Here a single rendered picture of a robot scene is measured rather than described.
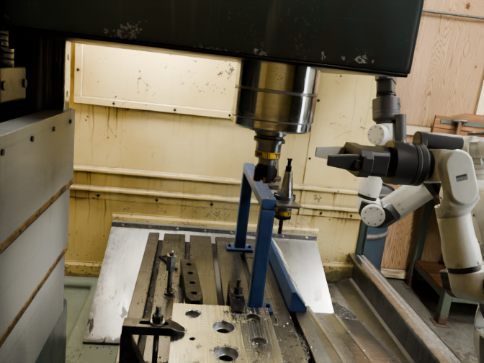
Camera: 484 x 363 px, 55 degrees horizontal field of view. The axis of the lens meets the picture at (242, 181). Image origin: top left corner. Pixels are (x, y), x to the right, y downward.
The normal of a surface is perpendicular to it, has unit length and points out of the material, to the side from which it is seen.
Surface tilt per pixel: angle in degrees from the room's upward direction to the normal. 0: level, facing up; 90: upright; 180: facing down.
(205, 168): 90
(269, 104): 90
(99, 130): 90
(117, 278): 26
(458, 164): 75
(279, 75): 90
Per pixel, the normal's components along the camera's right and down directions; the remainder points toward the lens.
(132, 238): 0.15, -0.78
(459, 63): 0.00, 0.23
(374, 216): -0.24, 0.20
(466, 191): 0.13, -0.02
